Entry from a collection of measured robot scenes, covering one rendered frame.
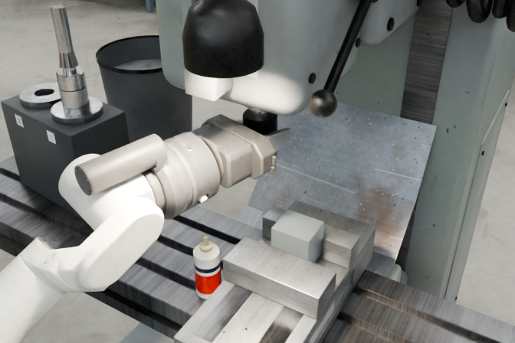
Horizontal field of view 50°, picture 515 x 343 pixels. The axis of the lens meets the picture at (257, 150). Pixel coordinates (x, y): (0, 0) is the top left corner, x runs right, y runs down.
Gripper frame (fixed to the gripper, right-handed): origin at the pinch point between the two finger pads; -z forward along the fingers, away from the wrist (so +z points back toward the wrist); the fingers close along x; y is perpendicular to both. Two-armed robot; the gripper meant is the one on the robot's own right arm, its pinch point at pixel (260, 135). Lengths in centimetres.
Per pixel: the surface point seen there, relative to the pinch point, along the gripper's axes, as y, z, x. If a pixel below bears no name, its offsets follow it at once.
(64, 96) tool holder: 4.3, 9.6, 38.5
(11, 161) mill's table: 27, 13, 64
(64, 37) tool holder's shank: -6.0, 7.7, 38.2
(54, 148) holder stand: 13.0, 13.3, 38.2
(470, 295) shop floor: 123, -122, 6
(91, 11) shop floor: 125, -207, 444
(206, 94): -11.6, 12.3, -4.3
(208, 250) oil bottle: 18.1, 7.7, 3.1
